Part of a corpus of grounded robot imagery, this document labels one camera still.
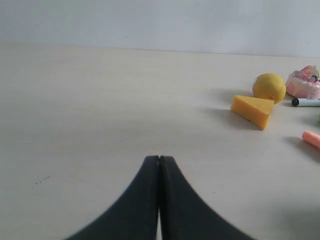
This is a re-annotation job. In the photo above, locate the black white marker pen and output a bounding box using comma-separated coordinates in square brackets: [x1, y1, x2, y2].
[291, 98, 320, 107]

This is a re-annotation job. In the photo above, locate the pink piece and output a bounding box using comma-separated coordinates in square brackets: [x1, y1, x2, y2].
[302, 130, 320, 148]

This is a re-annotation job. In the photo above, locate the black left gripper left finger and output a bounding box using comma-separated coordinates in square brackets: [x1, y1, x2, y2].
[68, 156, 160, 240]

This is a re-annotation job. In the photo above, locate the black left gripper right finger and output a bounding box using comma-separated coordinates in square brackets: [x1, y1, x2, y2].
[159, 156, 252, 240]

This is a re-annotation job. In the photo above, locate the pink toy cake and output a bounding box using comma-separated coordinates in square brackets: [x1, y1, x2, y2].
[285, 65, 320, 99]

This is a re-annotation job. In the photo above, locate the orange cheese wedge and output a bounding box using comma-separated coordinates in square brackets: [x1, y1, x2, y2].
[230, 95, 274, 130]

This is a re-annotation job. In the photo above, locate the yellow lemon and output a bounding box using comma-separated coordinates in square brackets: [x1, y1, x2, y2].
[252, 73, 287, 104]

